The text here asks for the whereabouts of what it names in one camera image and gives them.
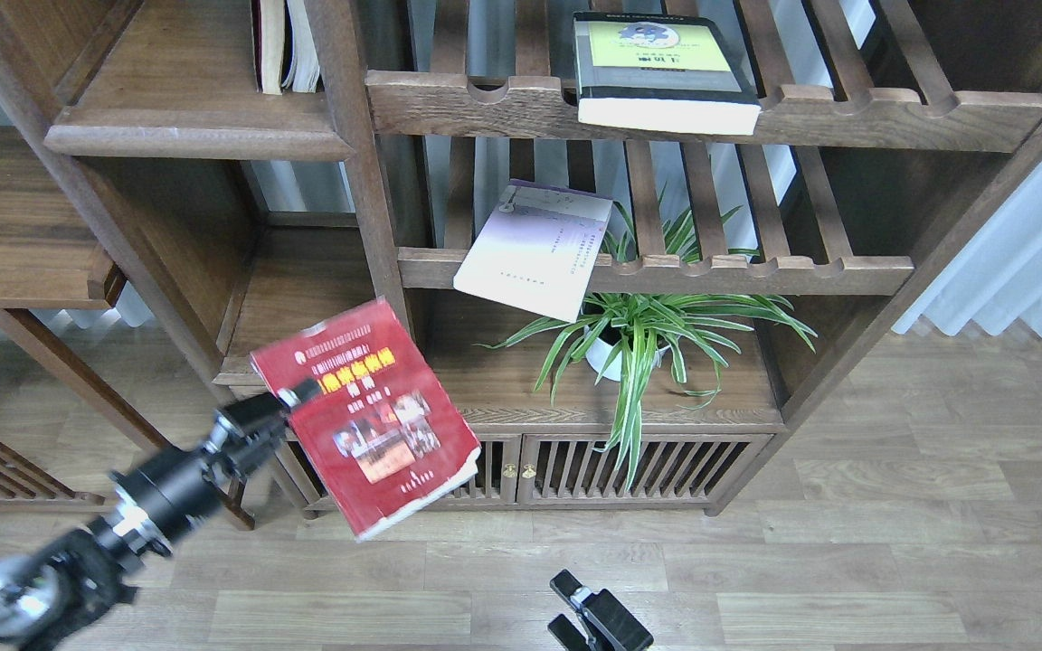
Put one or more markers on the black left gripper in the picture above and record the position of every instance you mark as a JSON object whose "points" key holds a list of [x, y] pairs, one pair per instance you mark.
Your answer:
{"points": [[170, 494]]}

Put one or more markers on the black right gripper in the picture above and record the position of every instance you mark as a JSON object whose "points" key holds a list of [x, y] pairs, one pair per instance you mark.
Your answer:
{"points": [[607, 624]]}

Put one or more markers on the red book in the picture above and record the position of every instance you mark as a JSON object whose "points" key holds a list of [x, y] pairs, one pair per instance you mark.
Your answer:
{"points": [[384, 436]]}

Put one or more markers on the white and purple book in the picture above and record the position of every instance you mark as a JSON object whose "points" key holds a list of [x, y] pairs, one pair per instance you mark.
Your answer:
{"points": [[537, 249]]}

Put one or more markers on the upright cream books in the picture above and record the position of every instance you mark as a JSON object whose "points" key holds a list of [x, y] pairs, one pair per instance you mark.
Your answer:
{"points": [[285, 53]]}

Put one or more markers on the brass cabinet door knobs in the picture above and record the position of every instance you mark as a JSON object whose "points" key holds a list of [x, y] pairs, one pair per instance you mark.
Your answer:
{"points": [[512, 470]]}

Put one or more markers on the white plant pot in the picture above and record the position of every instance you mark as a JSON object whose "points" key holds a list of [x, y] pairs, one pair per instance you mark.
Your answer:
{"points": [[617, 350]]}

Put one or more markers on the green spider plant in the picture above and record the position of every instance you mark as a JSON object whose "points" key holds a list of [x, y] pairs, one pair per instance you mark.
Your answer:
{"points": [[697, 318]]}

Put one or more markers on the dark wooden bookshelf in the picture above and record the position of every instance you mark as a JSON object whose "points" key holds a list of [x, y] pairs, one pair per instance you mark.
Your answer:
{"points": [[241, 217]]}

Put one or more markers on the white curtain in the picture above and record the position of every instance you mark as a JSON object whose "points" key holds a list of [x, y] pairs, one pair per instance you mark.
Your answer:
{"points": [[997, 279]]}

